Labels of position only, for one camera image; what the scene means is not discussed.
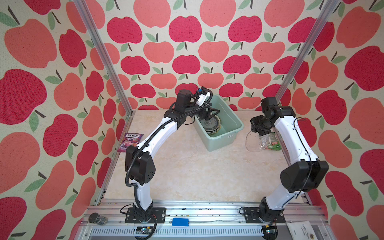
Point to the blue rectangular box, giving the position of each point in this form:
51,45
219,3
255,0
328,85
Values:
180,222

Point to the aluminium frame post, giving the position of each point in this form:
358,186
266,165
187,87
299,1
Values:
90,24
319,24

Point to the purple Fox's candy bag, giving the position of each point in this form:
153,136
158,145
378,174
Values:
129,139

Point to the right aluminium frame post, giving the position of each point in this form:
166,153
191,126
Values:
319,24

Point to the green circuit board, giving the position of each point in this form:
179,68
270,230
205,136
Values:
143,230

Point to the left aluminium frame post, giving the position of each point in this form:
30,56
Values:
90,24

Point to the green snack packet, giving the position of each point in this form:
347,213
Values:
272,143

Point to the aluminium front rail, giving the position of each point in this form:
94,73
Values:
208,221

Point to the white paper sheet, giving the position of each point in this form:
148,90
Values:
302,231

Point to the mint green plastic bin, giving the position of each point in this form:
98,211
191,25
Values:
230,126

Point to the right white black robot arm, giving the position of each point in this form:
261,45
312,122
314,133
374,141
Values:
306,170

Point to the smoky brown glass plate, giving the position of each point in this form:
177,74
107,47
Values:
212,123

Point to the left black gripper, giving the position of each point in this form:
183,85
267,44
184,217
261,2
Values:
202,111

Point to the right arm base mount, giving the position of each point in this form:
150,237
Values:
262,216

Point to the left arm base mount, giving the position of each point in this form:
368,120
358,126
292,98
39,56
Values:
137,216

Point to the cream plate with bamboo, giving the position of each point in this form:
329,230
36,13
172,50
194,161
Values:
212,131

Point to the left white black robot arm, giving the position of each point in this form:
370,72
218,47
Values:
139,162

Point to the clear textured glass plate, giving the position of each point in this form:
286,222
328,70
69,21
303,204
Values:
255,142

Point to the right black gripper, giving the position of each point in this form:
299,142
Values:
254,121

